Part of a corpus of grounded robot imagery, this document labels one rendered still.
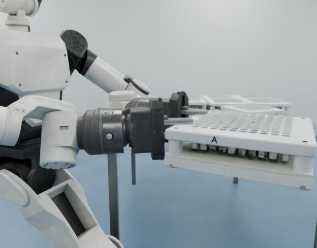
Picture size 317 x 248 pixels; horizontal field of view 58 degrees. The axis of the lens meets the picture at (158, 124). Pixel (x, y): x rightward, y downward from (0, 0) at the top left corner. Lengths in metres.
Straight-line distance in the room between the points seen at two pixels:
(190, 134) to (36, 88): 0.48
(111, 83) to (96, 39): 3.72
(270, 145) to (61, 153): 0.35
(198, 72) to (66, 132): 4.36
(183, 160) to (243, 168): 0.10
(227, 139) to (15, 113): 0.35
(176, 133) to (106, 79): 0.58
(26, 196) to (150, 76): 3.99
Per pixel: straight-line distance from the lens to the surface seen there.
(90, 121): 0.53
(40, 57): 0.85
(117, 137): 0.53
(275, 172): 0.49
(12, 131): 0.53
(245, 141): 0.48
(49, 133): 0.55
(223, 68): 4.95
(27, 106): 0.54
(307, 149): 0.48
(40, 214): 0.89
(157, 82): 4.73
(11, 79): 0.80
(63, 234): 0.90
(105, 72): 1.04
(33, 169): 0.92
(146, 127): 0.54
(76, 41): 1.05
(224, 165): 0.50
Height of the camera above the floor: 1.16
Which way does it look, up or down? 12 degrees down
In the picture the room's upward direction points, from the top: straight up
